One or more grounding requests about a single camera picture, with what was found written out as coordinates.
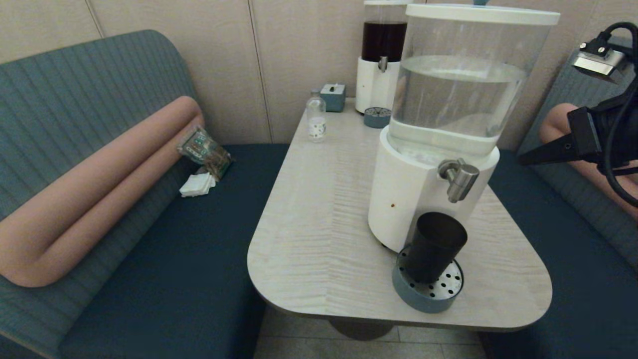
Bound silver metal dispenser tap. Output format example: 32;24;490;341
438;159;480;203

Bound black plastic cup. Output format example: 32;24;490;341
403;212;468;285

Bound teal upholstered empty bench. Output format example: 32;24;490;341
478;35;638;359

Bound large clear water dispenser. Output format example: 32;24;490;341
367;0;561;253

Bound small blue drip tray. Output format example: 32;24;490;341
363;106;391;128

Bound large blue perforated drip tray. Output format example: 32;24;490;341
391;243;464;314

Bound small dark drink dispenser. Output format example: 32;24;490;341
355;0;413;114

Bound small blue box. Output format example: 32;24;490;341
319;83;346;112

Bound small clear plastic bottle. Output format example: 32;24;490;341
306;90;326;143

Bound green snack packet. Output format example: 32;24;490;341
176;126;234;180

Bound white paper napkins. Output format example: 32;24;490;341
178;172;217;197

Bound pink bolster beside snack packet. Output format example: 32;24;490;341
0;96;205;288

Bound teal bench with snack packet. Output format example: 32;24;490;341
0;29;290;359

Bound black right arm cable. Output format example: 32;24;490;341
591;21;638;207

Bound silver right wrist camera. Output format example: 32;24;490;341
572;37;628;83

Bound dark table pedestal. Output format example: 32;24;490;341
326;317;398;342

